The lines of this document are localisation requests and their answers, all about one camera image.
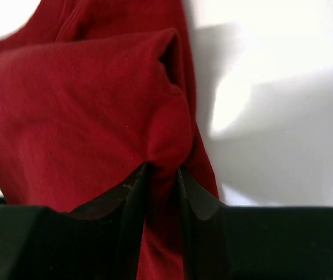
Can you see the red t shirt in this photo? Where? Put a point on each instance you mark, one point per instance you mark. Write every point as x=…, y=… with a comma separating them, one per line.
x=89, y=90

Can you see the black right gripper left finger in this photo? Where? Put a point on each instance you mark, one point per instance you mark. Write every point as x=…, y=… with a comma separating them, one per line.
x=100, y=239

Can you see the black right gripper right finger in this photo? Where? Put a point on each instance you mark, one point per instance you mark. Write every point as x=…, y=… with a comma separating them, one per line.
x=246, y=242

